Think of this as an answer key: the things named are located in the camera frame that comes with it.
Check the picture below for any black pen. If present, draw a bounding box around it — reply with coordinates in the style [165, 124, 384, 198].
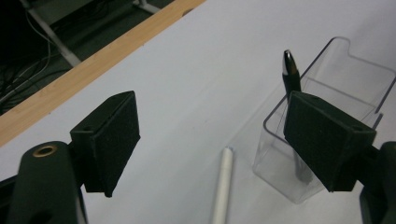
[281, 49, 314, 183]

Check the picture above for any white pen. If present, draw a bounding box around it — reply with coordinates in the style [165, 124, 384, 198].
[211, 147, 234, 224]

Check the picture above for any white metal table frame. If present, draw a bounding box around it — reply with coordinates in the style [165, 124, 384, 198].
[18, 0, 163, 68]

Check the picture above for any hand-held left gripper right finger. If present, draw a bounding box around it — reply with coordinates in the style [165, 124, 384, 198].
[283, 91, 377, 193]

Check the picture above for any clear plastic organizer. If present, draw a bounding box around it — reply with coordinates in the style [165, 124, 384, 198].
[252, 35, 396, 204]

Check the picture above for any bundle of floor cables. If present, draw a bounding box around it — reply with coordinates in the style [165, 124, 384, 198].
[0, 12, 64, 108]

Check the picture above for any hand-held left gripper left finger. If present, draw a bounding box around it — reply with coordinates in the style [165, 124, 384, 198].
[69, 91, 141, 199]

